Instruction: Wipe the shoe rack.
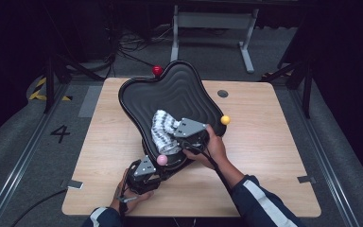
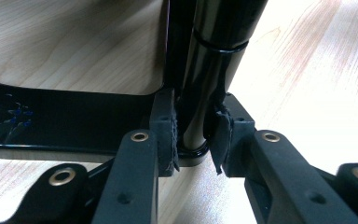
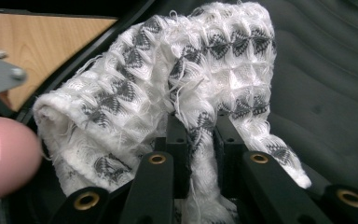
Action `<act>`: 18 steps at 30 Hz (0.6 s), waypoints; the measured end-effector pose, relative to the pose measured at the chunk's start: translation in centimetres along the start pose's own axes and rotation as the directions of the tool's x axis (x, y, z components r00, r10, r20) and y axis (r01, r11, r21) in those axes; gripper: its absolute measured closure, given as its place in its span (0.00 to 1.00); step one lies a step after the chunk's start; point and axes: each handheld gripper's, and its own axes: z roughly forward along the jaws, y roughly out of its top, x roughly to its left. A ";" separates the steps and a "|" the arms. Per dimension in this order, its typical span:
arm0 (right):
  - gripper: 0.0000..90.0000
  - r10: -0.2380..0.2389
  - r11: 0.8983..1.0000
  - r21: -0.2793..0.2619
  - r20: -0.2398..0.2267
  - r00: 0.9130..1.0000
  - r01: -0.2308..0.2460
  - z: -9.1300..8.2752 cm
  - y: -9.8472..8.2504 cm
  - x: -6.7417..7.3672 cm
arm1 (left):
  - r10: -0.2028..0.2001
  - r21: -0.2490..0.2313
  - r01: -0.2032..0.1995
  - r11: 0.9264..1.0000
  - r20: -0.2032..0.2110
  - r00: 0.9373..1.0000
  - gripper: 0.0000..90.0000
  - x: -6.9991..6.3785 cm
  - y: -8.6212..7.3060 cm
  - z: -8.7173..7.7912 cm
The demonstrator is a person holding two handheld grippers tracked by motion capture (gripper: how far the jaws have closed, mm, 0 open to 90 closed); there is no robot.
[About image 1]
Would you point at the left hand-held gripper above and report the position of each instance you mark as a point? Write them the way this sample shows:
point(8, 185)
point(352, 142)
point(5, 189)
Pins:
point(143, 176)

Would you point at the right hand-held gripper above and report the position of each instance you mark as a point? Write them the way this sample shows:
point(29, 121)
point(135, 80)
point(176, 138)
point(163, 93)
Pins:
point(192, 132)

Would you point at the white patterned cloth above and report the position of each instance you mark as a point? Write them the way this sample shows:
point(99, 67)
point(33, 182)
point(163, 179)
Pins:
point(164, 132)

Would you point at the black wavy tray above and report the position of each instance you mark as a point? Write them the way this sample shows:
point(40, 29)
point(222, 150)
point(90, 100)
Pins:
point(170, 94)

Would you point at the person's left hand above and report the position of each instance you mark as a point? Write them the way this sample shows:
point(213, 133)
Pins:
point(129, 201)

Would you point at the person's right hand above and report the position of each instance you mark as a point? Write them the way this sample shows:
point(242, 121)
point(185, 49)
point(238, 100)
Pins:
point(214, 151)

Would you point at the pink ball knob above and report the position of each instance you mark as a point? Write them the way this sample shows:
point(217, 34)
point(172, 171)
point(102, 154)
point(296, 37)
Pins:
point(162, 160)

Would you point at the yellow ball knob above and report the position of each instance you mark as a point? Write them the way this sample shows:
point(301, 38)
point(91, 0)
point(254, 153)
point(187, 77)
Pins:
point(225, 120)

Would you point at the round table grommet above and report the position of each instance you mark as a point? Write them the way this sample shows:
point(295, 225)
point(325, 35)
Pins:
point(222, 93)

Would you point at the grey tape piece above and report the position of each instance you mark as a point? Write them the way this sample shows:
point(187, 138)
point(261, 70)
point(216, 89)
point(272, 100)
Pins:
point(306, 179)
point(75, 184)

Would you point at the red ball knob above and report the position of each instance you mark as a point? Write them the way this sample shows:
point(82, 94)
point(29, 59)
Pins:
point(157, 70)

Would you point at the black metal stand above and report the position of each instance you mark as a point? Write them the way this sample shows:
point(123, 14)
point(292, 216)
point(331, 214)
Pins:
point(307, 94)
point(48, 94)

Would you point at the yellow black hazard tape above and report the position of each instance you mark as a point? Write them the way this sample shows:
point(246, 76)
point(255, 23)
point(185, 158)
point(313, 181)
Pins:
point(38, 94)

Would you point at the grey metal table frame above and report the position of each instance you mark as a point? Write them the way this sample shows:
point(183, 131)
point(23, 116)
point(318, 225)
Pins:
point(214, 20)

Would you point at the aluminium floor rail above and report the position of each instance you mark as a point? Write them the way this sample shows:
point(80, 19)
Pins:
point(324, 157)
point(22, 160)

